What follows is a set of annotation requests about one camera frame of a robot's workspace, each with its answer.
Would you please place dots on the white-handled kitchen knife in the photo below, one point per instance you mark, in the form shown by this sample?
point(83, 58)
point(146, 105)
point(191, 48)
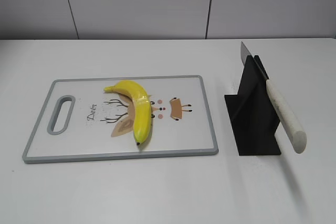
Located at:
point(294, 130)

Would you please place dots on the black knife stand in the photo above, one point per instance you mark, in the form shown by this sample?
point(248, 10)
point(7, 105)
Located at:
point(253, 118)

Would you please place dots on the white grey-rimmed cutting board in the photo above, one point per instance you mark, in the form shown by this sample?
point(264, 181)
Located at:
point(80, 122)

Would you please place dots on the yellow plastic banana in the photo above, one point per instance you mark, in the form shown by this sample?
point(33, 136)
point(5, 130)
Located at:
point(142, 107)

